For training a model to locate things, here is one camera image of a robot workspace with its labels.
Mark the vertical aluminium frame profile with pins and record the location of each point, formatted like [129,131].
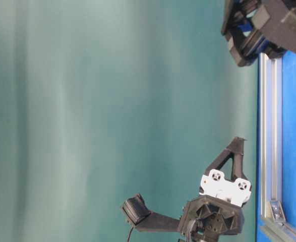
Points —
[270,77]

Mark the black and white lower gripper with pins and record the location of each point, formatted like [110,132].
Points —
[218,208]

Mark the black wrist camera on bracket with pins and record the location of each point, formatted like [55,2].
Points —
[145,220]

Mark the lower aluminium frame profile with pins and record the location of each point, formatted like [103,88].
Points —
[278,232]

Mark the silver corner bracket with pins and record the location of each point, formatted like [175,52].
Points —
[277,212]

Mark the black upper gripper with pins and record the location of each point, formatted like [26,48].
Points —
[254,27]

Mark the blue backdrop panel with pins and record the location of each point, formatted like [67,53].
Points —
[288,146]

